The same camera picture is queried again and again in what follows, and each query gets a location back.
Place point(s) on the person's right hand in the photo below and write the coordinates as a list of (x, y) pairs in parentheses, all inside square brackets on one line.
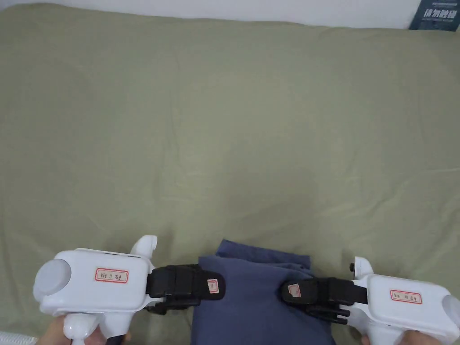
[(415, 338)]

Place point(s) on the dark blue garment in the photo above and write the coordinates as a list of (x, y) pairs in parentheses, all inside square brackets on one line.
[(251, 309)]

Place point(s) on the dark blue sign with print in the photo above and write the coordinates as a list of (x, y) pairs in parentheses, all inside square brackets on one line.
[(433, 16)]

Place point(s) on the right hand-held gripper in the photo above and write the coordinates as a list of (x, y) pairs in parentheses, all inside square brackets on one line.
[(406, 309)]

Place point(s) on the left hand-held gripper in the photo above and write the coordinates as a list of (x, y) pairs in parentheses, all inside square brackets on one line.
[(93, 291)]

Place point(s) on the bed with pale green sheet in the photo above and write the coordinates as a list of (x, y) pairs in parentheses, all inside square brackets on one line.
[(215, 143)]

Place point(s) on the person's left hand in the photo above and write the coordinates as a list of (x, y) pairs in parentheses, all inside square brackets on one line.
[(52, 332)]

